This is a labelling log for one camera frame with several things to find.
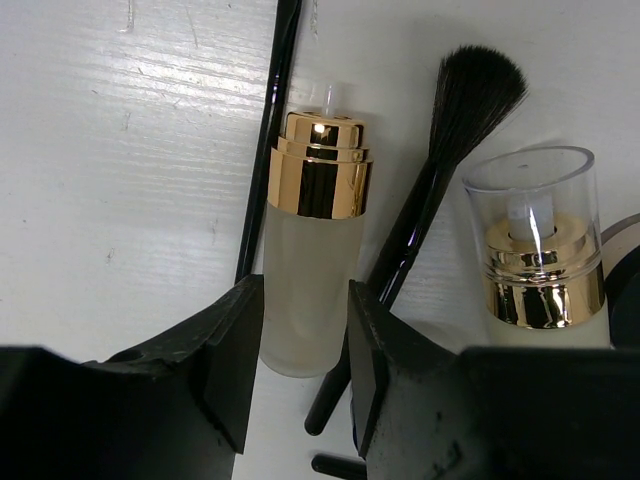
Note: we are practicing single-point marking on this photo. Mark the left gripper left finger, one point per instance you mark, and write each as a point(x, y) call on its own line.
point(173, 407)

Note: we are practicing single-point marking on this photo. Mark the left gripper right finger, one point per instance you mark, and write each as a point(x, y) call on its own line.
point(421, 411)

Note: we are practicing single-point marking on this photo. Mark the cream bottle clear cap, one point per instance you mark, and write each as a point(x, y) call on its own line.
point(535, 218)

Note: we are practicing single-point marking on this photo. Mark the frosted bottle gold pump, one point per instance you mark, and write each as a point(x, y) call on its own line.
point(319, 176)

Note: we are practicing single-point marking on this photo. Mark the black lid cosmetic jar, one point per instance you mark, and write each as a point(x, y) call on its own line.
point(620, 254)

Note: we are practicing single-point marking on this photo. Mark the black powder brush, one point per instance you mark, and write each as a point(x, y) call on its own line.
point(477, 88)

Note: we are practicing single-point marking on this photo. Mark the thin black eyeliner pencil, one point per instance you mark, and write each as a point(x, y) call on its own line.
point(281, 63)

